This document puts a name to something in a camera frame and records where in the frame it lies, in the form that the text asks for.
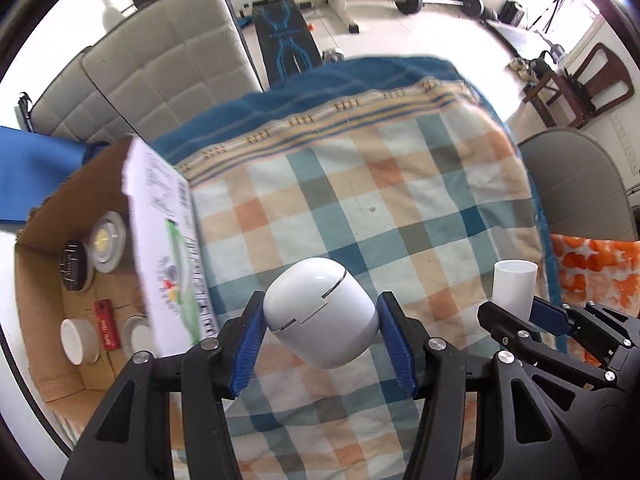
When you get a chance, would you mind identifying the small white cup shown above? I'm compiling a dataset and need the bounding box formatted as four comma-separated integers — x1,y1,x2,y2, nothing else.
491,260,538,322

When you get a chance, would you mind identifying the white earbud case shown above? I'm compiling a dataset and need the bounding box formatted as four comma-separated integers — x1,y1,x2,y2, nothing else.
264,257,380,370

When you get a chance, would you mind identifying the silver tin white lid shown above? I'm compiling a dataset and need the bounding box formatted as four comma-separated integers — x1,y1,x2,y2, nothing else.
120,315,156,359

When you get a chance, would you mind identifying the red rectangular lighter box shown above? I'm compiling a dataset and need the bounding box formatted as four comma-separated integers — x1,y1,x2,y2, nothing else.
93,299,122,351

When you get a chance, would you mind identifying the white round jar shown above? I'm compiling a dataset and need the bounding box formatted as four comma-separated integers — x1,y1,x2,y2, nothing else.
60,318,100,366

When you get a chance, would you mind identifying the silver metal canister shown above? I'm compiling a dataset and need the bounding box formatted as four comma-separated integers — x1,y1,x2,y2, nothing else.
88,210,128,273

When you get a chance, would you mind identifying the black round patterned tin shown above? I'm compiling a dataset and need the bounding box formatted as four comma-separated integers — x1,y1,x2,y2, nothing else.
60,240,94,292

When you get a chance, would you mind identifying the orange white floral cloth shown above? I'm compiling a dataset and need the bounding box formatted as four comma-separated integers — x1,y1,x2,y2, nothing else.
549,233,640,366

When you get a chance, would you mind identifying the grey chair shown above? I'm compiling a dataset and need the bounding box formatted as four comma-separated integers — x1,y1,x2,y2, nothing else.
518,127,638,242

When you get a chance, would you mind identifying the open cardboard box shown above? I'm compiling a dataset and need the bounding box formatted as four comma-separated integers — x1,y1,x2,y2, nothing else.
14,136,219,427

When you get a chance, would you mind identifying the plaid checkered tablecloth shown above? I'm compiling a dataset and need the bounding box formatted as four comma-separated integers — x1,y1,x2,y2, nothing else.
152,56,560,479

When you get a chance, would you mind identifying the dark wooden chair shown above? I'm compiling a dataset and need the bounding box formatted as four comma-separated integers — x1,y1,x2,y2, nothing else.
523,42,634,129

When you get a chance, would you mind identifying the blue foam mat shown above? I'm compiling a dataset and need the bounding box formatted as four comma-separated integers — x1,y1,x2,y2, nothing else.
0,127,108,224

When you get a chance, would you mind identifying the grey cushion rear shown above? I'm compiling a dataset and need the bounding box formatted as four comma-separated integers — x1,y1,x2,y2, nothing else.
30,47,134,143

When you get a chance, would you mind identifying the grey cushion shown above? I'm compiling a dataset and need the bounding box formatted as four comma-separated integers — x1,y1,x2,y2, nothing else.
30,47,134,143
81,0,264,142

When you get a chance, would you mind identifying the black blue bench pad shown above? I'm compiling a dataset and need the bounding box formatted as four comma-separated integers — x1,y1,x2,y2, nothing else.
253,0,323,87

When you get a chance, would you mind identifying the grey cushion front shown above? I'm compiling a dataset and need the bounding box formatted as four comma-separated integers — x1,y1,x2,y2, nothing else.
81,0,264,142

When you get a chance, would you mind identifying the small barbell on floor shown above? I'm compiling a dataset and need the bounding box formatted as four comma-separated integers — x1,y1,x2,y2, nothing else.
394,0,485,18

